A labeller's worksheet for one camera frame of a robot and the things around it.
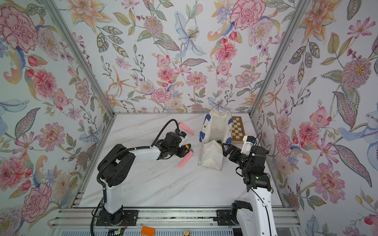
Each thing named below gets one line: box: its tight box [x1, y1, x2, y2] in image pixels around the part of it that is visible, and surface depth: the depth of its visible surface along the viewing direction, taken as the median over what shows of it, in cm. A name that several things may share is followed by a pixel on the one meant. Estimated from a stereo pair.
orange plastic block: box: [140, 226, 156, 236], surface depth 72 cm
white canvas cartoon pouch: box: [197, 107, 234, 171], surface depth 91 cm
